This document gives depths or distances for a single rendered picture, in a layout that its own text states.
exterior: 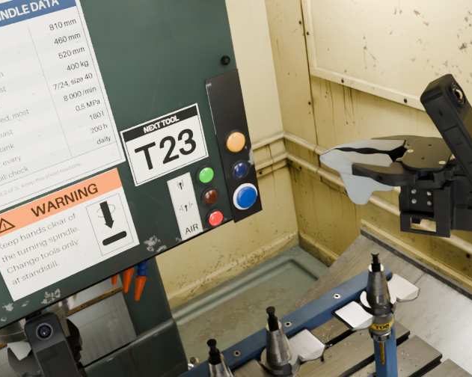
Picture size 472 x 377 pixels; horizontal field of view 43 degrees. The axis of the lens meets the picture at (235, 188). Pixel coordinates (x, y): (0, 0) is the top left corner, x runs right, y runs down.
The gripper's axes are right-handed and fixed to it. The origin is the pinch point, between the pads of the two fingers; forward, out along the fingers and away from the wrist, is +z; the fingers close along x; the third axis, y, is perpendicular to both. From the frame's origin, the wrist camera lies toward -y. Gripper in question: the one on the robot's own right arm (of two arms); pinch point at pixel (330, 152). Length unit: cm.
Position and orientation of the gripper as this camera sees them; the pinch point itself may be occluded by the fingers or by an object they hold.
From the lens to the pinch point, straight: 69.8
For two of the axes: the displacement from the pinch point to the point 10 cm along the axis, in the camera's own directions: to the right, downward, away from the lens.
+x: 4.8, -5.0, 7.3
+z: -8.6, -1.0, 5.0
